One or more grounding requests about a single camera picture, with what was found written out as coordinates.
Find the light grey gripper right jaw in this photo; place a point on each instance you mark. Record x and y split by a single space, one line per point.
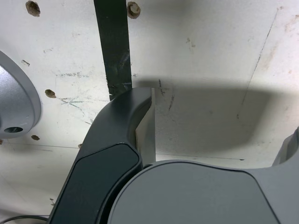
187 193

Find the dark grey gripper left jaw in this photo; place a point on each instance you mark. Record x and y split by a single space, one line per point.
105 144

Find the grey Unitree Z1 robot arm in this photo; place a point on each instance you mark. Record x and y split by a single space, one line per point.
16 98

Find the black tape strip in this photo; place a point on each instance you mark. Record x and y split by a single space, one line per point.
114 46

